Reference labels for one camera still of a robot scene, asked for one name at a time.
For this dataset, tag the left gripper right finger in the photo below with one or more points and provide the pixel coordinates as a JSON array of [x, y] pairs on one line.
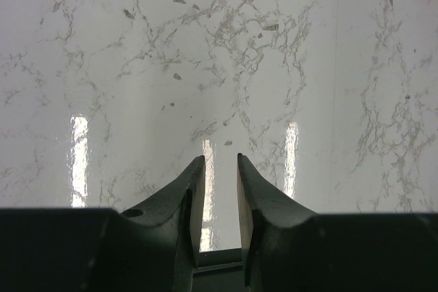
[[288, 247]]

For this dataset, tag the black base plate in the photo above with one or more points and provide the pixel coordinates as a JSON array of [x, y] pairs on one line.
[[219, 271]]

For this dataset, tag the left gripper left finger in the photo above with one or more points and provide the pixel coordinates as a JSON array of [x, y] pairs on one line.
[[153, 246]]

